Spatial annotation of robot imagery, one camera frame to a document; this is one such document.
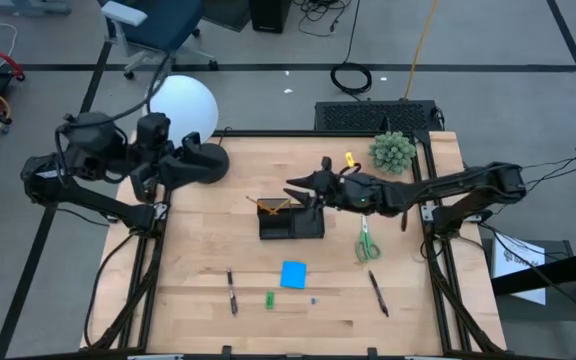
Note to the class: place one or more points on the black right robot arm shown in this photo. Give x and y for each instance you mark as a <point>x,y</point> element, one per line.
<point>468,185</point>

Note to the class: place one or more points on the blue office chair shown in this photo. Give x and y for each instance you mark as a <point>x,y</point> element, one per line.
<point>168,20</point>

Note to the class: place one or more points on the green plant in white pot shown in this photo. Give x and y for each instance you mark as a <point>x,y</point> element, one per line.
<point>392,152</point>

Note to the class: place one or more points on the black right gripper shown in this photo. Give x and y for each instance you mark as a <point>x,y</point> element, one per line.
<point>353,195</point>

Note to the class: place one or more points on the black aluminium table frame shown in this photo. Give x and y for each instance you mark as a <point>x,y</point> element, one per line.
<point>293,133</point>

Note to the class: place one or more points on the black mesh desk organizer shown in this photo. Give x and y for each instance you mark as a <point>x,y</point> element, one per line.
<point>293,227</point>

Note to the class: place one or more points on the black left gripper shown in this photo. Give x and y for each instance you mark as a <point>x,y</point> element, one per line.
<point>153,150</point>

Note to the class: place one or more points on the green eraser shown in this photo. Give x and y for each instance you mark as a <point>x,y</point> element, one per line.
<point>269,300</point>

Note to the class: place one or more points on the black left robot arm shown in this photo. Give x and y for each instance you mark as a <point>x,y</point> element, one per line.
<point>93,200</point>

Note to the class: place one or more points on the white paper sheet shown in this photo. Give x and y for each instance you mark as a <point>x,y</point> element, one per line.
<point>518,270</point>

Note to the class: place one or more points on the blue curved plastic piece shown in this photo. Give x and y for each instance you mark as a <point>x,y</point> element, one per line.
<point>293,274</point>

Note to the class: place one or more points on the black ballpoint pen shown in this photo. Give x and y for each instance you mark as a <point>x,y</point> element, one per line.
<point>231,290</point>
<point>378,292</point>

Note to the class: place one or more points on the white globe lamp black stand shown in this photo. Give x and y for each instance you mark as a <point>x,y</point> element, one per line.
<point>183,110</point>

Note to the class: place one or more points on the black computer case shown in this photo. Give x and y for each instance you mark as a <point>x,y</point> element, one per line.
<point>269,15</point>

